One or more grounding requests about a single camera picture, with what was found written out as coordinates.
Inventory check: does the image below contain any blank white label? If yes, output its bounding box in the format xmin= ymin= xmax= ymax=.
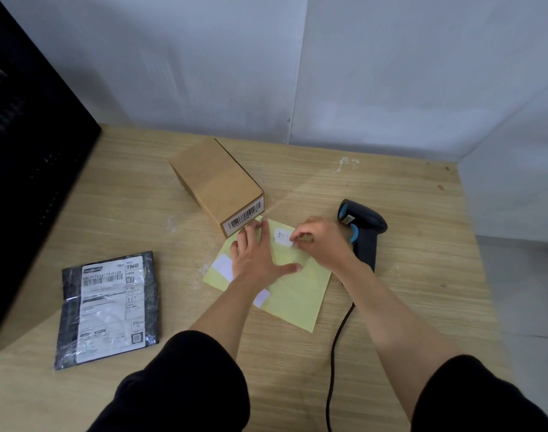
xmin=210 ymin=254 xmax=271 ymax=309

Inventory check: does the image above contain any person's left hand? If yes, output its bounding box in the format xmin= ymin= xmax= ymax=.
xmin=230 ymin=218 xmax=303 ymax=294

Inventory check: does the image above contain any small black parcel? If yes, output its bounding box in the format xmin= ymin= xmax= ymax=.
xmin=54 ymin=250 xmax=161 ymax=371

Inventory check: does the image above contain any person's right hand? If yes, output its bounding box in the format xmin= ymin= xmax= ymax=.
xmin=289 ymin=215 xmax=361 ymax=276

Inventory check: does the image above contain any small white return sticker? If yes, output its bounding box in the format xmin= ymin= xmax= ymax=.
xmin=273 ymin=227 xmax=303 ymax=248

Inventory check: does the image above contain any person's right forearm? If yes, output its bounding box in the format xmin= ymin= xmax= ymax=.
xmin=341 ymin=260 xmax=463 ymax=421

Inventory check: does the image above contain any black plastic crate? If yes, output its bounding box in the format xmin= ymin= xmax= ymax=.
xmin=0 ymin=0 xmax=102 ymax=352

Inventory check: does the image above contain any yellow sticker backing sheet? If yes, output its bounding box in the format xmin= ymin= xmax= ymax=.
xmin=202 ymin=215 xmax=333 ymax=334

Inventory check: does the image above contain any black scanner cable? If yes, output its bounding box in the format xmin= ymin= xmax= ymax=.
xmin=325 ymin=302 xmax=357 ymax=432

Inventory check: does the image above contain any cardboard box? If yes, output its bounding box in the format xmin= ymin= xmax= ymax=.
xmin=169 ymin=137 xmax=266 ymax=239

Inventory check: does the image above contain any person's left forearm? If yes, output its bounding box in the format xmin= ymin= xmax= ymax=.
xmin=190 ymin=278 xmax=268 ymax=361

